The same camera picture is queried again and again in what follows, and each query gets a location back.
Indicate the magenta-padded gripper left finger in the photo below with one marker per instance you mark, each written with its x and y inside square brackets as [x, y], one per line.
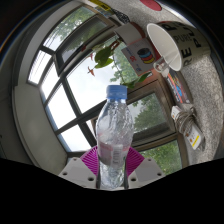
[76, 170]

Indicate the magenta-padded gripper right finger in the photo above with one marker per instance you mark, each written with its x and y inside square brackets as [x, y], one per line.
[146, 170]

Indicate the clear blue-capped water bottle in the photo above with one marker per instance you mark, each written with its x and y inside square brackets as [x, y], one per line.
[114, 133]

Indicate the brown framed window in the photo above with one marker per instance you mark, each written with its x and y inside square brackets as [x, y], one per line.
[80, 116]

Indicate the potted plant in white pot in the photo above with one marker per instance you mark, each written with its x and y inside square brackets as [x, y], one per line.
[103, 56]

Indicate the white cup with black letters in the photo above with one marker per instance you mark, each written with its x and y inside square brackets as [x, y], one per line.
[190, 41]

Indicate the black lattice trivet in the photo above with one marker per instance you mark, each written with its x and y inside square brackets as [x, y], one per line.
[121, 16]

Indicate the small pale blue box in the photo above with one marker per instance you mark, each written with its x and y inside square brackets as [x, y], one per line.
[107, 11]

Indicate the yellow flat box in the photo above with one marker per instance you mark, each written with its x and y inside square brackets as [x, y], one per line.
[99, 4]

